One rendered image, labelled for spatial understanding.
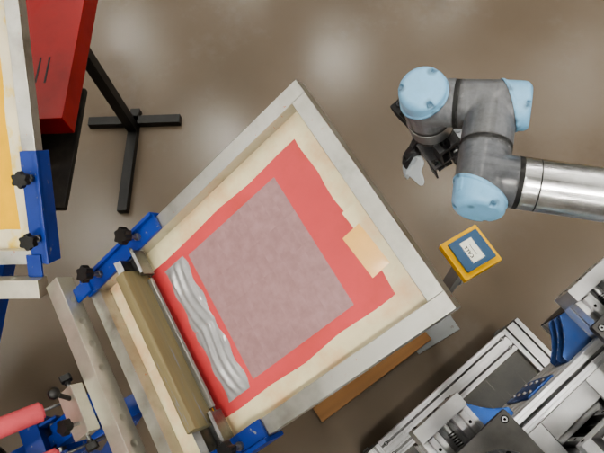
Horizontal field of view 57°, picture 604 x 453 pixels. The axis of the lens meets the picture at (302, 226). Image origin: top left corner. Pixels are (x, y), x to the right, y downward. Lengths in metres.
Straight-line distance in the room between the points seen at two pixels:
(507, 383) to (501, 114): 1.69
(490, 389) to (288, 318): 1.33
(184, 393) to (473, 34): 2.64
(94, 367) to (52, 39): 1.12
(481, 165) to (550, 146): 2.29
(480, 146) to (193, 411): 0.82
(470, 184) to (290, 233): 0.53
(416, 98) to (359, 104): 2.19
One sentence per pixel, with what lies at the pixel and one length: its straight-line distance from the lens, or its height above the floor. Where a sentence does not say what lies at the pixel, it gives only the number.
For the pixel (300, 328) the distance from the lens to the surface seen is 1.21.
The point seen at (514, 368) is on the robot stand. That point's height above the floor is 0.21.
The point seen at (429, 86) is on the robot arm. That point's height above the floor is 1.83.
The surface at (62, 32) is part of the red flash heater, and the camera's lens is 2.11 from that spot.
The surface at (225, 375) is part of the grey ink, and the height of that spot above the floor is 1.24.
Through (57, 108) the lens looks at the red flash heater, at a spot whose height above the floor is 1.10.
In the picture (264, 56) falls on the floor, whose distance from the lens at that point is 3.27.
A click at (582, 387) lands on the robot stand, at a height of 1.17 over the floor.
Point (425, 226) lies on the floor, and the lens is 2.75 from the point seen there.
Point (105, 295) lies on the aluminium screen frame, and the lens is 1.55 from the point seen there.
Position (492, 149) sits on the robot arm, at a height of 1.83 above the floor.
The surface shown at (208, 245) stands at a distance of 1.35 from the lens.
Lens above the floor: 2.53
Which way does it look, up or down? 68 degrees down
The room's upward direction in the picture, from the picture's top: 10 degrees counter-clockwise
